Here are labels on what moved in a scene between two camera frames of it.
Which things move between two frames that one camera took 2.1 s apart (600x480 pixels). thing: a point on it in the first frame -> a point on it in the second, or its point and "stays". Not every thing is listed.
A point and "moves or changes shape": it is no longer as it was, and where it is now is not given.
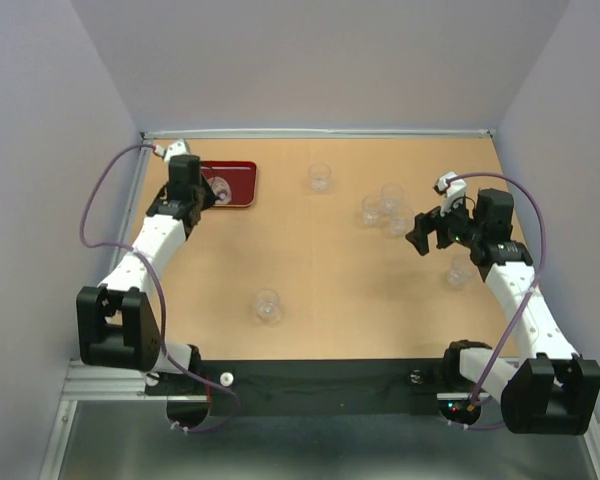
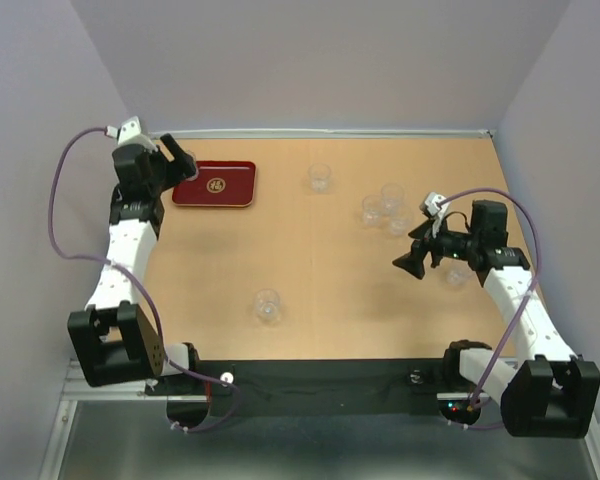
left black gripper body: x=204 y=194 -> x=160 y=181
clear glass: x=458 y=274 stays
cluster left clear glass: x=371 y=207 stays
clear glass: x=267 y=304 stays
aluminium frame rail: x=312 y=133 stays
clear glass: x=221 y=188 moves or changes shape
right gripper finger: x=425 y=224 -> x=413 y=263
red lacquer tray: x=241 y=177 stays
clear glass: x=320 y=173 stays
